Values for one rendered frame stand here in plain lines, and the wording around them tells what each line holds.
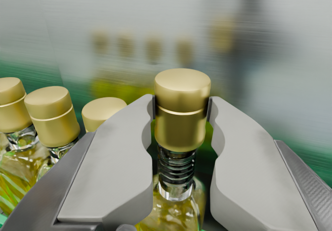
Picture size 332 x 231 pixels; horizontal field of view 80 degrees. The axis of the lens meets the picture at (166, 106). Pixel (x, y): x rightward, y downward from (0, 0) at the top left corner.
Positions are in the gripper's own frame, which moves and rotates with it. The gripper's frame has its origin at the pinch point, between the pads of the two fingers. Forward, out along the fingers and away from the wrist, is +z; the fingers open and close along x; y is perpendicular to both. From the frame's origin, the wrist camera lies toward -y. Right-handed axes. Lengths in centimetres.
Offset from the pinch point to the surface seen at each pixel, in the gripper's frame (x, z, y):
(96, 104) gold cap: -6.5, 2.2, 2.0
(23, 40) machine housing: -27.3, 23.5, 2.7
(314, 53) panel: 12.7, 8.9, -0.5
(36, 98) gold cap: -11.6, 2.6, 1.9
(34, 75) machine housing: -27.8, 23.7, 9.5
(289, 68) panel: 11.2, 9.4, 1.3
